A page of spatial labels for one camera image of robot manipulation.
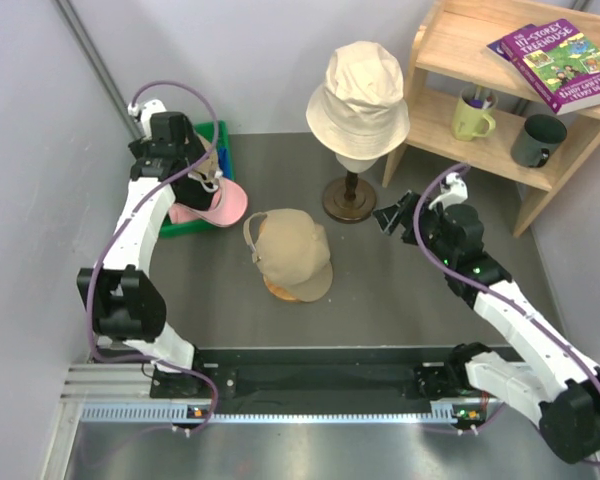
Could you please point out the cream mannequin head stand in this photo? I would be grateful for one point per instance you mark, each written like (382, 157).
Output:
(349, 199)

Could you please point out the blue item in bin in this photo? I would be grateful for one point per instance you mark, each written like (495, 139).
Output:
(225, 162)

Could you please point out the cream bucket hat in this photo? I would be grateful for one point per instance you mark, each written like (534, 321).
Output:
(359, 110)

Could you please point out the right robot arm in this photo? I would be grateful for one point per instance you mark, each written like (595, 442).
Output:
(558, 390)

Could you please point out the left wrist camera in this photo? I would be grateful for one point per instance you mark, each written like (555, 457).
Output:
(142, 113)

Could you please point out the dark grey mug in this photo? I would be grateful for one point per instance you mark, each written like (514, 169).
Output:
(539, 138)

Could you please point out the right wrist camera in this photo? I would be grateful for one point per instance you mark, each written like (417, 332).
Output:
(453, 191)

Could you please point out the pens in mug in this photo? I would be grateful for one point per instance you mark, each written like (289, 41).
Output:
(480, 98)

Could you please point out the pink white baseball cap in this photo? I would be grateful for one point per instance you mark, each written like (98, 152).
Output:
(211, 198)

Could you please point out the purple treehouse book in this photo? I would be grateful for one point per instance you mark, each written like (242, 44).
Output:
(559, 62)

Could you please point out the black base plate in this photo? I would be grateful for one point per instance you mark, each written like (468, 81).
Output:
(312, 381)

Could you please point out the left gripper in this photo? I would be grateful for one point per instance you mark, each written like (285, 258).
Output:
(193, 148)

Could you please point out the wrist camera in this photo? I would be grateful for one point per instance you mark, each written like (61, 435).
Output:
(453, 191)
(142, 113)

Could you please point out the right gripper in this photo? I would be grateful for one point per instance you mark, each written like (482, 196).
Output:
(405, 211)

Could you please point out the aluminium rail frame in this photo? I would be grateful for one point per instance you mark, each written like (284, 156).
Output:
(102, 439)

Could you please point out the wooden mushroom hat stand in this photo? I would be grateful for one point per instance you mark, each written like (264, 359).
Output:
(280, 292)

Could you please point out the light green mug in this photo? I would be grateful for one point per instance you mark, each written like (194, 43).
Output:
(469, 123)

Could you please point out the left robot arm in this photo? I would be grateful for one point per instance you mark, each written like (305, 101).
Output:
(121, 302)

